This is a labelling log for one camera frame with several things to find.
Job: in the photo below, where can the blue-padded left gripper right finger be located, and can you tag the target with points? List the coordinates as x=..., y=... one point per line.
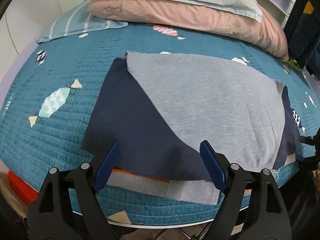
x=266, y=217

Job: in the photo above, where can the teal quilted bedspread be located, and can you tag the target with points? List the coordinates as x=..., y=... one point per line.
x=49, y=104

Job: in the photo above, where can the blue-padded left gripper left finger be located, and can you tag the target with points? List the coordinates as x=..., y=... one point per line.
x=66, y=206

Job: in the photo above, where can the blue striped pillow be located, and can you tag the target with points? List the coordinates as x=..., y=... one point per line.
x=77, y=21

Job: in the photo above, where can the pink folded duvet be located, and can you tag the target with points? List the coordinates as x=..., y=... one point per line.
x=266, y=34

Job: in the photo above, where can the navy and yellow puffer jacket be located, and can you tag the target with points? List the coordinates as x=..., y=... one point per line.
x=302, y=33

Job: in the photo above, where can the grey and navy jacket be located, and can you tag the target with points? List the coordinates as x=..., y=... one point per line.
x=160, y=107

